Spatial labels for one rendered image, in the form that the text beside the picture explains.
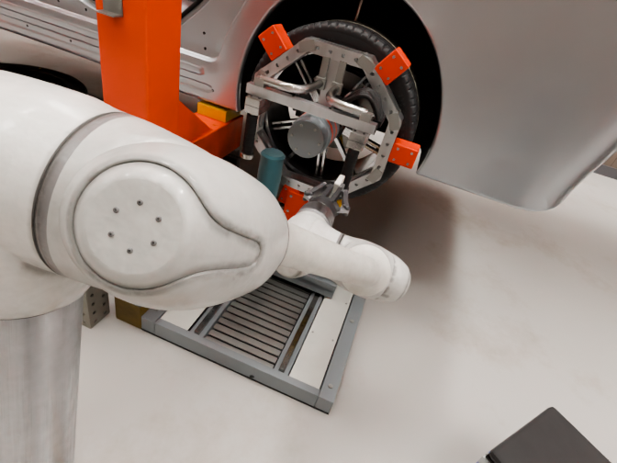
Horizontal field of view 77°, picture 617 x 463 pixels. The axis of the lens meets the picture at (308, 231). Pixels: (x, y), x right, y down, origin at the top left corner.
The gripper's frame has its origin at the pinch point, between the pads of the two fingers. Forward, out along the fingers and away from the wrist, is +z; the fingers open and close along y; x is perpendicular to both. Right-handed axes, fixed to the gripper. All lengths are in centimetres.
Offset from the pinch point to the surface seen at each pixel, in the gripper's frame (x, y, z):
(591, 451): -49, 97, -11
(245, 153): -6.3, -33.8, 10.4
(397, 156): 1.4, 12.6, 32.5
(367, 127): 13.9, 1.6, 13.5
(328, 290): -70, 5, 35
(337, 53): 27.2, -16.8, 32.5
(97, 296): -69, -73, -18
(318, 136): 4.5, -13.2, 18.0
